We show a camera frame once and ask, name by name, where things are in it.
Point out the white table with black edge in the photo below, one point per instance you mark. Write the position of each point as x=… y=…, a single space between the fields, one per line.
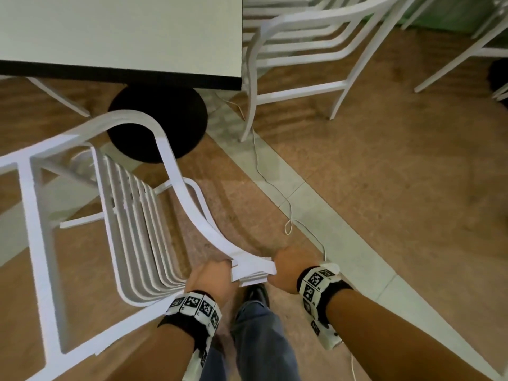
x=119 y=31

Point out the person's left hand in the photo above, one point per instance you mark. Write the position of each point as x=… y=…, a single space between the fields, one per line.
x=208 y=278

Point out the person's right hand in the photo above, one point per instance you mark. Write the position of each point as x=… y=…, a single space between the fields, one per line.
x=291 y=269

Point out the white slatted metal chair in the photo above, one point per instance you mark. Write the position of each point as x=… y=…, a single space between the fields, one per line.
x=460 y=39
x=59 y=97
x=309 y=43
x=135 y=230

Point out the person's left forearm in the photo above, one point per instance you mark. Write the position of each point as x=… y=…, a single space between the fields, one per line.
x=158 y=357

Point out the person's right fingers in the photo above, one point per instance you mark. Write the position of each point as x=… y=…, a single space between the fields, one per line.
x=276 y=265

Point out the person's right forearm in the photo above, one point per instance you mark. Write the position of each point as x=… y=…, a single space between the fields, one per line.
x=397 y=341

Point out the person's black shoe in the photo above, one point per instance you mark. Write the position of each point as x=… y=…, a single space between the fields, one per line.
x=256 y=295

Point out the right wrist marker band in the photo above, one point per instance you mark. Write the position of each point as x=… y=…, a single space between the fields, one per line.
x=317 y=291

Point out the person's left fingers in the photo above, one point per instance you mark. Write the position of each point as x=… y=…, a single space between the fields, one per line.
x=227 y=269

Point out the black round table base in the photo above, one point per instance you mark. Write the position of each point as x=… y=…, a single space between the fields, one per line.
x=174 y=118

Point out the person's blue jeans legs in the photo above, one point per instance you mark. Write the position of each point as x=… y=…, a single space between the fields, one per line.
x=262 y=345

